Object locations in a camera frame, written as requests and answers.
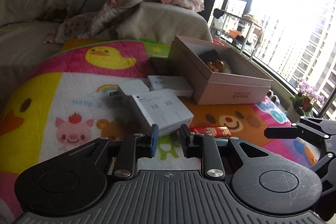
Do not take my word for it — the white wall charger plug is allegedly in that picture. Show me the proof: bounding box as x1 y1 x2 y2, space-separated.
109 79 150 107

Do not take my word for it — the teal plastic toy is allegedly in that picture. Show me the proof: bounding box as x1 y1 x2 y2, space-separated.
215 138 230 147

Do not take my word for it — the red snack packet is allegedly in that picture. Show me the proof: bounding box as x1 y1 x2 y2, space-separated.
189 126 231 138

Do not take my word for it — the potted pink orchid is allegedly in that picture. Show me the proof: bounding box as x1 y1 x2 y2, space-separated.
286 78 325 123

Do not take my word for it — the large white charger box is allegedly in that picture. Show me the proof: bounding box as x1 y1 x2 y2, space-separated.
129 89 194 137

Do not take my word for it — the small white box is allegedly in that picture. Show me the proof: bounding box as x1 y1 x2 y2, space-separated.
147 76 194 98

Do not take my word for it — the pink cardboard box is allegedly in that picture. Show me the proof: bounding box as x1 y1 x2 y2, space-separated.
168 36 272 105

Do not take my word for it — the brown toy figurine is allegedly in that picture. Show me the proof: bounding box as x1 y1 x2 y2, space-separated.
207 60 225 73

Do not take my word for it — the colourful cartoon play mat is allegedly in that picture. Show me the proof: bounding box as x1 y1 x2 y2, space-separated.
1 40 318 223

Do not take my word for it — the metal storage rack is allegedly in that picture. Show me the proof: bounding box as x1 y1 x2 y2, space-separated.
210 9 264 60

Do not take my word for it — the floral pink blanket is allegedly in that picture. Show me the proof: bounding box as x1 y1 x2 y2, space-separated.
43 0 205 44

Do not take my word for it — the beige sofa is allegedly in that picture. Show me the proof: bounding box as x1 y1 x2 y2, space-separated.
1 0 212 98

